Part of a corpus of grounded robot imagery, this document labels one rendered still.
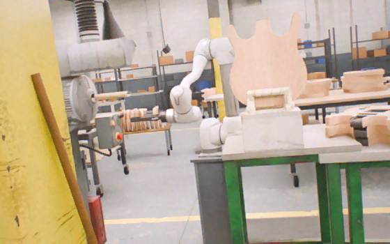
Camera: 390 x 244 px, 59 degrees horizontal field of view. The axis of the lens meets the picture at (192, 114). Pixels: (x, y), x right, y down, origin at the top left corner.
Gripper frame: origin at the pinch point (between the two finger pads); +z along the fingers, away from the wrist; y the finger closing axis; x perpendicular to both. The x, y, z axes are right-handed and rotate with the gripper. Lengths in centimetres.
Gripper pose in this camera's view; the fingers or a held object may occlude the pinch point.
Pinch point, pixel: (136, 119)
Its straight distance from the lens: 224.7
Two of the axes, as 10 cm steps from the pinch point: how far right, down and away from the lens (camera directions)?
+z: -9.8, 0.9, 1.6
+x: -1.1, -9.9, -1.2
